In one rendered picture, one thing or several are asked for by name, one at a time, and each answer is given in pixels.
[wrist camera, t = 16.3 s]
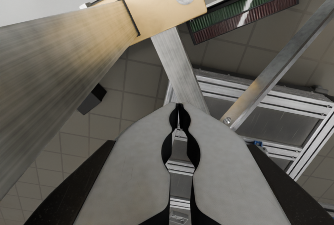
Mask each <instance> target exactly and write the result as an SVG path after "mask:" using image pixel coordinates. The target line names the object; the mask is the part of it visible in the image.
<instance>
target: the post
mask: <svg viewBox="0 0 334 225"><path fill-rule="evenodd" d="M138 34H139V33H138V31H137V29H136V27H135V25H134V23H133V21H132V19H131V16H130V14H129V12H128V10H127V8H126V6H125V4H124V1H123V0H120V1H115V2H110V3H106V4H101V5H97V6H92V7H88V8H83V9H78V10H74V11H69V12H65V13H60V14H56V15H51V16H47V17H42V18H38V19H33V20H29V21H24V22H20V23H15V24H10V25H6V26H1V27H0V201H1V200H2V199H3V198H4V196H5V195H6V194H7V193H8V192H9V190H10V189H11V188H12V187H13V186H14V184H15V183H16V182H17V181H18V179H19V178H20V177H21V176H22V175H23V173H24V172H25V171H26V170H27V169H28V167H29V166H30V165H31V164H32V162H33V161H34V160H35V159H36V158H37V156H38V155H39V154H40V153H41V151H42V150H43V149H44V148H45V147H46V145H47V144H48V143H49V142H50V141H51V139H52V138H53V137H54V136H55V135H56V134H57V132H58V131H59V130H60V129H61V128H62V126H63V125H64V124H65V123H66V122H67V120H68V119H69V118H70V117H71V115H72V114H73V113H74V112H75V111H76V109H77V108H78V107H79V106H80V105H81V103H82V102H83V101H84V100H85V99H86V97H87V96H88V95H89V94H90V92H91V91H92V90H93V89H94V88H95V86H96V85H97V84H98V83H99V82H100V80H101V79H102V78H103V77H104V75H105V74H106V73H107V72H108V71H109V69H110V68H111V67H112V66H113V65H114V63H115V62H116V61H117V60H118V59H119V57H120V56H121V55H122V54H123V52H124V51H125V50H126V49H127V48H128V46H129V45H130V44H131V43H132V42H133V40H134V39H135V38H136V37H137V35H138Z"/></svg>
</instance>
